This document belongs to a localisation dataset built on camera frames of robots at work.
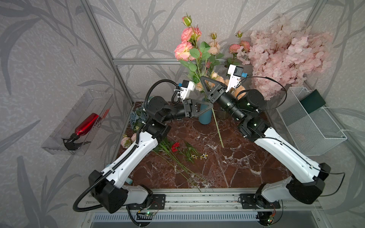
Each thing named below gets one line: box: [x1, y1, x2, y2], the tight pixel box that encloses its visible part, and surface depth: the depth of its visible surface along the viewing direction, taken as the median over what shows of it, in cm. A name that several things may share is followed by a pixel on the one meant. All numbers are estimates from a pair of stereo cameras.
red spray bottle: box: [61, 112, 100, 151], surface depth 62 cm
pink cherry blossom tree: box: [236, 14, 334, 101], surface depth 74 cm
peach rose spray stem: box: [208, 32, 221, 55], surface depth 82 cm
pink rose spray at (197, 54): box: [174, 13, 225, 148], surface depth 48 cm
